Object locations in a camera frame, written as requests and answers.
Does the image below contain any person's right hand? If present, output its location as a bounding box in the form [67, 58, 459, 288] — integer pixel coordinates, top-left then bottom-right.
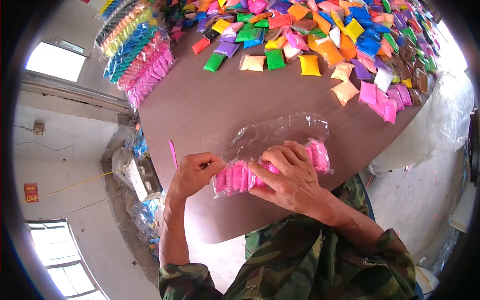
[248, 140, 334, 223]

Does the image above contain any person's left hand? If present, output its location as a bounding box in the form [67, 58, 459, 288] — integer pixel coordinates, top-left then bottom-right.
[167, 152, 227, 203]

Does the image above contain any person's right thumb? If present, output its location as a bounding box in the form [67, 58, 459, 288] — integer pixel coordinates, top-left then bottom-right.
[248, 185, 276, 202]

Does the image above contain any person's right middle finger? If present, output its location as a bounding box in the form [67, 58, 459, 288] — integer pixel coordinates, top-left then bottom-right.
[263, 146, 301, 169]

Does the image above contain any person's left thumb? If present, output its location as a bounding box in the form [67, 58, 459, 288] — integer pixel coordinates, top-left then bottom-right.
[202, 163, 226, 185]

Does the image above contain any person's right index finger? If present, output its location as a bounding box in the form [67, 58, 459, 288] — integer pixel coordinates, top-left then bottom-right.
[248, 161, 286, 187]

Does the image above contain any person's left index finger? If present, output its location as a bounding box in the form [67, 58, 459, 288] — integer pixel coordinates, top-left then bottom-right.
[191, 152, 227, 168]

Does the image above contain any person's right ring finger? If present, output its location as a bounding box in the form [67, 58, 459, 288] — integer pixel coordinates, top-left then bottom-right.
[283, 140, 313, 163]

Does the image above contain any clear plastic bag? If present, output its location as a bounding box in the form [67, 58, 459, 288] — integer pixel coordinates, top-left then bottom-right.
[202, 112, 335, 200]

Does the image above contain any row of pink packets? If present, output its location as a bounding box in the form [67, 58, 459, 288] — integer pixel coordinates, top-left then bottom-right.
[214, 139, 333, 198]

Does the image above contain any thin pink stick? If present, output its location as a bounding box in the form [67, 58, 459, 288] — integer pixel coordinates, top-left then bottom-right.
[168, 140, 179, 170]

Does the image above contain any grey concrete block in plastic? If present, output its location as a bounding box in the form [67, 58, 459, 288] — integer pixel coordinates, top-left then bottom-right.
[111, 147, 164, 203]

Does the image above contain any person's body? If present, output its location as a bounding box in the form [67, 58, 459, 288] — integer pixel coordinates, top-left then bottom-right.
[158, 175, 421, 300]

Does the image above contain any pile of colourful powder packets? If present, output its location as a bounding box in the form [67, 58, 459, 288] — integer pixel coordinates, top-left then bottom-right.
[167, 0, 440, 125]

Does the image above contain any stack of filled packet bags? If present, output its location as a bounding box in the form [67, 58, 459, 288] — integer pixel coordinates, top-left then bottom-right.
[94, 0, 175, 110]

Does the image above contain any large clear plastic sheet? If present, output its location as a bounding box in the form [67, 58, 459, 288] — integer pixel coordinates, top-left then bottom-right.
[367, 70, 475, 178]

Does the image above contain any framed window with panes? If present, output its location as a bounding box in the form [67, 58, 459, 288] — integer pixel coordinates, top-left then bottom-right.
[25, 220, 109, 300]

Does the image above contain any red paper sign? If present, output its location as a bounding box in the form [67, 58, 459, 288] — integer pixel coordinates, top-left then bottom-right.
[23, 182, 40, 203]

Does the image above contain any bright window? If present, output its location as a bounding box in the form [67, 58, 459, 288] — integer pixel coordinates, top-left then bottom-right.
[25, 41, 87, 83]

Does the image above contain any yellow cord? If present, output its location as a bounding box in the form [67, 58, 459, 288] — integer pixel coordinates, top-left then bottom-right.
[19, 167, 130, 204]

